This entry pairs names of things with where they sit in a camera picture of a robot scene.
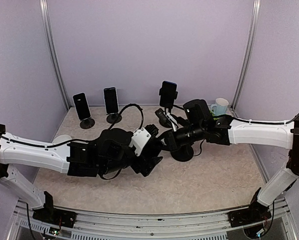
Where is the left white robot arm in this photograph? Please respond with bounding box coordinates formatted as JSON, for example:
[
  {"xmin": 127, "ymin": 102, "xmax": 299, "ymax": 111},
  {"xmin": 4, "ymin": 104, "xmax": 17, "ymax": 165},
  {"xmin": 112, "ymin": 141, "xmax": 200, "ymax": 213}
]
[{"xmin": 0, "ymin": 124, "xmax": 163, "ymax": 223}]

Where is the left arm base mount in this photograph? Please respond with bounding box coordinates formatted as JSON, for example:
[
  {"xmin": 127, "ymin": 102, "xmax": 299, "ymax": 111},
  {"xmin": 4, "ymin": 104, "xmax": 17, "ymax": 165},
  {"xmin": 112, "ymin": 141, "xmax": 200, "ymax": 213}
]
[{"xmin": 32, "ymin": 208, "xmax": 77, "ymax": 229}]

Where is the front aluminium rail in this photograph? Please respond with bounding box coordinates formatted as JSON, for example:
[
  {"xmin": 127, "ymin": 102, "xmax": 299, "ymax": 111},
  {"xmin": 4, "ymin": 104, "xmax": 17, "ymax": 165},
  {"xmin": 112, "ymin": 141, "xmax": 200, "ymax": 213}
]
[{"xmin": 4, "ymin": 198, "xmax": 299, "ymax": 240}]

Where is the right aluminium frame post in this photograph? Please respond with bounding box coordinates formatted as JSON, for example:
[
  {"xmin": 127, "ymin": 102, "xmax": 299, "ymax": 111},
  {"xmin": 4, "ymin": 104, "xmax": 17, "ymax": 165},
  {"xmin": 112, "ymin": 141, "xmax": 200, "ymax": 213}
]
[{"xmin": 231, "ymin": 0, "xmax": 261, "ymax": 111}]

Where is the phone with light-blue case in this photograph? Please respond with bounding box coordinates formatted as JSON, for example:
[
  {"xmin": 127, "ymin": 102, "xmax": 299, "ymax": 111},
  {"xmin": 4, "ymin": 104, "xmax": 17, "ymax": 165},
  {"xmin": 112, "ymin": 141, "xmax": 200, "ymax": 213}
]
[{"xmin": 103, "ymin": 87, "xmax": 119, "ymax": 115}]

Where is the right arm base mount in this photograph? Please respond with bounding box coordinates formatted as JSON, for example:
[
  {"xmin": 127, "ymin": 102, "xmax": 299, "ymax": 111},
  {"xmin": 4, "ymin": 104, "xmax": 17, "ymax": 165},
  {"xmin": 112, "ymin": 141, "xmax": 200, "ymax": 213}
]
[{"xmin": 228, "ymin": 208, "xmax": 272, "ymax": 228}]

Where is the folding phone stand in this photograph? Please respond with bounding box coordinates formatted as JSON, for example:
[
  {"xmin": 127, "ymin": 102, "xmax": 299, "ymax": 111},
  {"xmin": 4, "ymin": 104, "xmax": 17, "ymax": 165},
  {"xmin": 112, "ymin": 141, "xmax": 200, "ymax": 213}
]
[
  {"xmin": 106, "ymin": 113, "xmax": 122, "ymax": 124},
  {"xmin": 79, "ymin": 118, "xmax": 95, "ymax": 130}
]

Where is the left aluminium frame post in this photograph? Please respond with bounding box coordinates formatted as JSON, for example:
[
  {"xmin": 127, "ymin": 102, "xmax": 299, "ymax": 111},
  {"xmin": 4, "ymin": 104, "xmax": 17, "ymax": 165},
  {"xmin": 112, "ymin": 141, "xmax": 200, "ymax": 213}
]
[{"xmin": 39, "ymin": 0, "xmax": 71, "ymax": 111}]

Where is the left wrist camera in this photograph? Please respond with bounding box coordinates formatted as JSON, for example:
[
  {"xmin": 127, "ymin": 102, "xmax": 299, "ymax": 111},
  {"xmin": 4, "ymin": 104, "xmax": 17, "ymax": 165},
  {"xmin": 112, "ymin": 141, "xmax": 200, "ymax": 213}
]
[{"xmin": 129, "ymin": 124, "xmax": 159, "ymax": 157}]

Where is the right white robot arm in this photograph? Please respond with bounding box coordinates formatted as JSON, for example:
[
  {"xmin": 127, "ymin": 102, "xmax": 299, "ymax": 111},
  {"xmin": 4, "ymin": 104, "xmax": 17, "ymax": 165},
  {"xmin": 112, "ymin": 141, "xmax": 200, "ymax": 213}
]
[{"xmin": 159, "ymin": 99, "xmax": 299, "ymax": 222}]

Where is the white bowl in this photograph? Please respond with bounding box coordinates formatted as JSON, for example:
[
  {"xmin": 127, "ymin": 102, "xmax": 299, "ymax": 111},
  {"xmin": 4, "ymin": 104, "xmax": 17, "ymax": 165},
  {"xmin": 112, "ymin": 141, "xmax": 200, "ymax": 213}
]
[{"xmin": 52, "ymin": 134, "xmax": 72, "ymax": 145}]

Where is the green saucer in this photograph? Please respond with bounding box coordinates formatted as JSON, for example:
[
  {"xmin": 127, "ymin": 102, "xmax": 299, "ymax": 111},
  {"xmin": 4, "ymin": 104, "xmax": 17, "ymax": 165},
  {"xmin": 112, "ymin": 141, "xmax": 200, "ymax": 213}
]
[{"xmin": 212, "ymin": 113, "xmax": 227, "ymax": 121}]

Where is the black clamp phone stand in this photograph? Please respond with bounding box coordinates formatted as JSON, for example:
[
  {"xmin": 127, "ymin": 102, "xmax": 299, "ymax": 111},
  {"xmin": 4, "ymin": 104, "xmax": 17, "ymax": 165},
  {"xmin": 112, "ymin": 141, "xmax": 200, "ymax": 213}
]
[{"xmin": 158, "ymin": 86, "xmax": 180, "ymax": 127}]

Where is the phone with lilac case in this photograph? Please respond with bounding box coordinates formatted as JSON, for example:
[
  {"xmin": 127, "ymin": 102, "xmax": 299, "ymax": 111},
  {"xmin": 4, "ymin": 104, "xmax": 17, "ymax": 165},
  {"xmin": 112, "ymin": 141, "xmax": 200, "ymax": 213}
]
[{"xmin": 72, "ymin": 92, "xmax": 91, "ymax": 121}]

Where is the phone with dark-blue case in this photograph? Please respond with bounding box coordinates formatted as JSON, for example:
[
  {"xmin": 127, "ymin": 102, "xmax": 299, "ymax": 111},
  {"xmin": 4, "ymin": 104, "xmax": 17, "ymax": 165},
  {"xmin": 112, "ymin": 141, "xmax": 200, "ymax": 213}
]
[{"xmin": 159, "ymin": 80, "xmax": 178, "ymax": 108}]

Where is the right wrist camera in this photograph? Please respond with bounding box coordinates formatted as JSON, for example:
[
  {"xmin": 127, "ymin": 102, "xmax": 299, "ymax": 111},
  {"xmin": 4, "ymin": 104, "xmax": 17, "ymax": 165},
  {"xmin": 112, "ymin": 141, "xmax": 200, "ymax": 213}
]
[{"xmin": 154, "ymin": 108, "xmax": 180, "ymax": 132}]

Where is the white blue mug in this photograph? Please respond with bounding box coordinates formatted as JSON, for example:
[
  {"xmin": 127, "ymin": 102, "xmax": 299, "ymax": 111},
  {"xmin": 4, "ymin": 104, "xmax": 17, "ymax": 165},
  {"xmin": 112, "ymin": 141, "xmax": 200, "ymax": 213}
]
[{"xmin": 210, "ymin": 98, "xmax": 229, "ymax": 116}]

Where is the aluminium frame post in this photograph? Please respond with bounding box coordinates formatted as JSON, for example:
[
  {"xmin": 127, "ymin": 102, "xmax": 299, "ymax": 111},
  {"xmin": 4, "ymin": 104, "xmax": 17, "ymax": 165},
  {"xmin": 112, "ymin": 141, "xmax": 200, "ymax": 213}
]
[
  {"xmin": 39, "ymin": 0, "xmax": 71, "ymax": 111},
  {"xmin": 231, "ymin": 0, "xmax": 261, "ymax": 111}
]

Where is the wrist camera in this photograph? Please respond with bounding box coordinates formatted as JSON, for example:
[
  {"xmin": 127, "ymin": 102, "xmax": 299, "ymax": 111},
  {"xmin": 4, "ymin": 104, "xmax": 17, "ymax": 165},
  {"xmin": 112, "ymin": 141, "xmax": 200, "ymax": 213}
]
[
  {"xmin": 154, "ymin": 108, "xmax": 180, "ymax": 132},
  {"xmin": 129, "ymin": 124, "xmax": 159, "ymax": 157}
]

